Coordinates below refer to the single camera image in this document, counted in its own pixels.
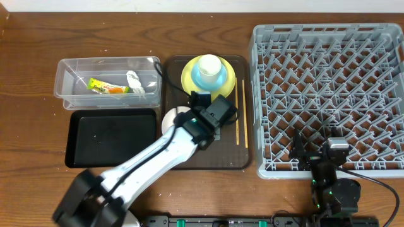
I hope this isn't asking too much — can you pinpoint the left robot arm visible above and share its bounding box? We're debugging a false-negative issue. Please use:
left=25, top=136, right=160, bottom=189
left=52, top=95, right=237, bottom=226

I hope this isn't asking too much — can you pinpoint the light blue saucer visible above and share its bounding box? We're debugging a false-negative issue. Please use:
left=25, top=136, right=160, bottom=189
left=191, top=63, right=227, bottom=91

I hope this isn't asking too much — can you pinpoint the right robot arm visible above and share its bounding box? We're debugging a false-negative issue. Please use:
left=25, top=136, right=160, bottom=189
left=288, top=128, right=361, bottom=226

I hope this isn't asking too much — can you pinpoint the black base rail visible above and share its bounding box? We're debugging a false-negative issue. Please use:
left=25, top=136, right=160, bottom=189
left=138, top=214, right=379, bottom=227

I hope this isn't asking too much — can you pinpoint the clear plastic bin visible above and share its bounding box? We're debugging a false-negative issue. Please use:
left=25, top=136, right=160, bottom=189
left=54, top=56, right=162, bottom=110

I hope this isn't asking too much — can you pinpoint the pale green cup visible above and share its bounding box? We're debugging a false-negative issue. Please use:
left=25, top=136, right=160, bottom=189
left=198, top=54, right=222, bottom=83

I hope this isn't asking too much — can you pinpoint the black plastic tray bin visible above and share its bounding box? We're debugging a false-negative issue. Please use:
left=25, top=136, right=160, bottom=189
left=64, top=108, right=157, bottom=168

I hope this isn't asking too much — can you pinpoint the white bowl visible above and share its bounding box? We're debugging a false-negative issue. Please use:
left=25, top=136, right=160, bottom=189
left=161, top=106, right=190, bottom=135

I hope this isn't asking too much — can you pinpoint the grey dishwasher rack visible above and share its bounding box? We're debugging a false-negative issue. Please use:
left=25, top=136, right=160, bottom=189
left=249, top=23, right=403, bottom=180

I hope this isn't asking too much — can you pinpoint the yellow green snack wrapper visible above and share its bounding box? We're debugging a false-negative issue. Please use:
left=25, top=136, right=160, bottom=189
left=86, top=78, right=129, bottom=94

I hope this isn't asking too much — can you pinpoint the white tissue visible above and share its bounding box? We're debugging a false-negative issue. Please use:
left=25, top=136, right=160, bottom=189
left=126, top=71, right=145, bottom=98

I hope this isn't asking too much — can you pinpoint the dark brown serving tray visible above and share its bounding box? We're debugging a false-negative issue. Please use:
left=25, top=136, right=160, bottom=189
left=160, top=55, right=253, bottom=170

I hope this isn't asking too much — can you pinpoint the yellow plate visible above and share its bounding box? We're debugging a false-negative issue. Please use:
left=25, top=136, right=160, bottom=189
left=181, top=55, right=236, bottom=101

